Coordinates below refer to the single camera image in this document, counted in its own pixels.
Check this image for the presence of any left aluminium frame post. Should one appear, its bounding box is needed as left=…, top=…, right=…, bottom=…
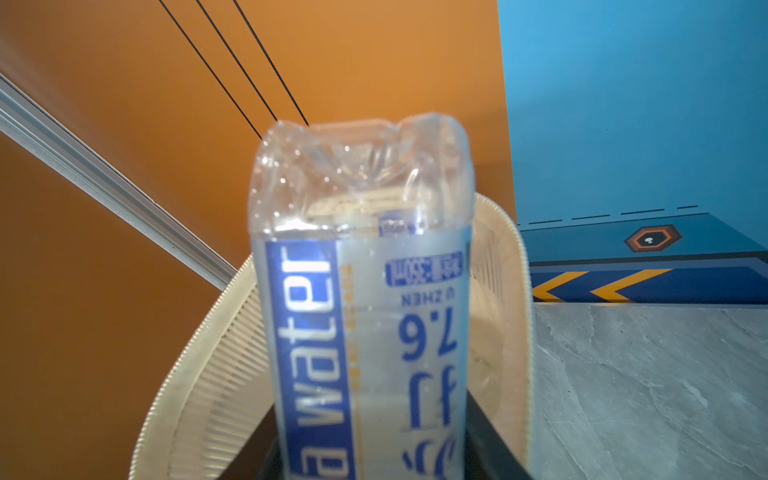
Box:
left=1, top=76, right=236, bottom=290

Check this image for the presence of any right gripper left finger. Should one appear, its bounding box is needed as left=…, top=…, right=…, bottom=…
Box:
left=256, top=439, right=282, bottom=480

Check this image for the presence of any cream slatted waste bin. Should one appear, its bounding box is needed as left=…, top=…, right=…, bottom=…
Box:
left=129, top=195, right=541, bottom=479

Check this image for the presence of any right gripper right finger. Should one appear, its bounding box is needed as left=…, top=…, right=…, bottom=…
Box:
left=464, top=392, right=533, bottom=480

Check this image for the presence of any clear water bottle blue label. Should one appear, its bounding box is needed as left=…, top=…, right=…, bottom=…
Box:
left=247, top=113, right=475, bottom=479

